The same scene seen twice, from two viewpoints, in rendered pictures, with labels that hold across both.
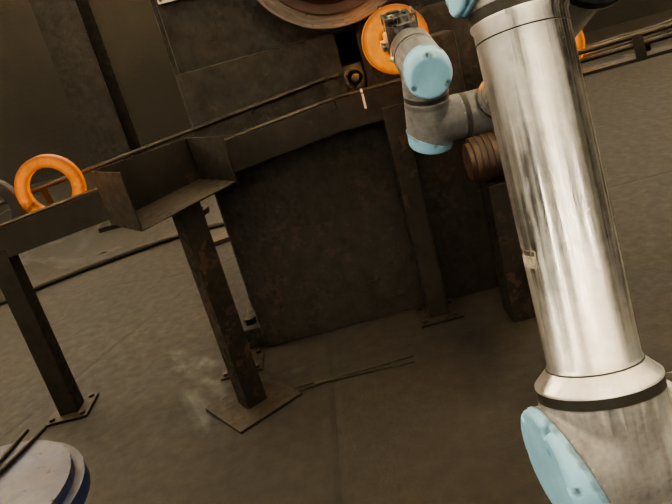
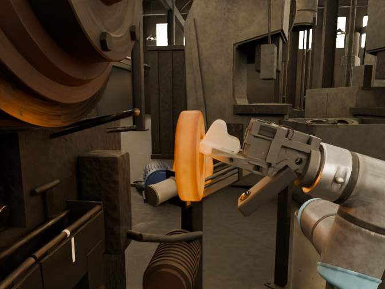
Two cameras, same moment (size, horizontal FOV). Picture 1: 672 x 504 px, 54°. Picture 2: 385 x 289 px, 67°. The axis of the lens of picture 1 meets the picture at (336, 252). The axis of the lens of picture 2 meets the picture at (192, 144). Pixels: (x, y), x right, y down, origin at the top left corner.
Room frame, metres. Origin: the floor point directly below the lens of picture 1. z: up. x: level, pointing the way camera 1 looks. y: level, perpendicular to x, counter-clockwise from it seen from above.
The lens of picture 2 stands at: (1.55, 0.23, 0.92)
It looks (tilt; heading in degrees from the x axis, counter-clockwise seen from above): 8 degrees down; 276
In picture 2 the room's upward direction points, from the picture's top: straight up
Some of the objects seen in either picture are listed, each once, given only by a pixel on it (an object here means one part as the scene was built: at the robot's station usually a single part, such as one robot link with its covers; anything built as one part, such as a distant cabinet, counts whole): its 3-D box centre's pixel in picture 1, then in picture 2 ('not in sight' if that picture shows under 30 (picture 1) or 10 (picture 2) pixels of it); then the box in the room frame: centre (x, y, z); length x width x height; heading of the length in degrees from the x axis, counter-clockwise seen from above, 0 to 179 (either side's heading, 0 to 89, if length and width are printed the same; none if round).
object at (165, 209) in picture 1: (204, 289); not in sight; (1.59, 0.35, 0.36); 0.26 x 0.20 x 0.72; 123
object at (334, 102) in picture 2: not in sight; (340, 126); (-0.12, -4.23, 0.55); 1.10 x 0.53 x 1.10; 108
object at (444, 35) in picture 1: (445, 77); (105, 200); (1.83, -0.42, 0.68); 0.11 x 0.08 x 0.24; 178
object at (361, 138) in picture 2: not in sight; (340, 158); (0.47, -2.59, 0.39); 1.03 x 0.83 x 0.77; 13
